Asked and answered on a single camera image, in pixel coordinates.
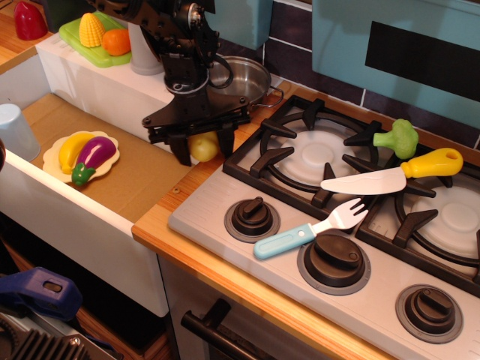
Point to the black right stove knob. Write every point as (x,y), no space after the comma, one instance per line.
(429,314)

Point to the grey toy stove top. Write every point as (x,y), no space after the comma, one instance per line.
(370,312)

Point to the cream scalloped plate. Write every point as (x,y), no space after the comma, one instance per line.
(52,166)

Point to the steel pot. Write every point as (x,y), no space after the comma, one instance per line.
(247,79)

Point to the purple toy eggplant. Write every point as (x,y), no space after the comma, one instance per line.
(93,154)

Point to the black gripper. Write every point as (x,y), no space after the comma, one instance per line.
(193,114)

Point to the light blue cup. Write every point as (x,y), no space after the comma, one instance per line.
(16,133)

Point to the black oven door handle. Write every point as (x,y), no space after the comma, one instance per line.
(207,330)

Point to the red toy pepper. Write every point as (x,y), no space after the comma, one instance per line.
(29,22)

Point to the white toy sink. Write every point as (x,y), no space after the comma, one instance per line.
(59,93)

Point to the orange toy fruit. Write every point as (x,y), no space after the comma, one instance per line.
(116,42)

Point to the black right burner grate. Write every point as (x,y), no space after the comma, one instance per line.
(409,246)

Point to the yellow toy potato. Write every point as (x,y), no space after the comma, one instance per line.
(204,146)

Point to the blue handled toy fork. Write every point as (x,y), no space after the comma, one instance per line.
(343,217)

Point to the grey toy faucet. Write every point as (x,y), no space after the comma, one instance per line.
(143,61)

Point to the green toy broccoli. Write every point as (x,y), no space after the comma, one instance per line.
(402,139)

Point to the blue clamp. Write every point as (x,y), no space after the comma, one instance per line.
(41,291)

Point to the black stove knob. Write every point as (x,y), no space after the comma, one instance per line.
(251,220)
(429,314)
(334,265)

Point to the yellow toy corn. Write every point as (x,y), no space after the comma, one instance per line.
(91,30)

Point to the black left burner grate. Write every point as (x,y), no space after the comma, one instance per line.
(301,144)

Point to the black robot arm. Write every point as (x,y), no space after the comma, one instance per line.
(177,33)

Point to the black middle stove knob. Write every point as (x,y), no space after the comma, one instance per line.
(334,265)

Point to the green cutting board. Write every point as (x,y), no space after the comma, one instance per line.
(99,57)

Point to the black left stove knob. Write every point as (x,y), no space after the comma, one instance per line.
(251,220)

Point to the yellow toy banana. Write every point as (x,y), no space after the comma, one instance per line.
(70,150)

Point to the yellow handled toy knife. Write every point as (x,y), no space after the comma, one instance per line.
(439,162)

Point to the black burner grate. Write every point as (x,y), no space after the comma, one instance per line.
(301,144)
(409,246)

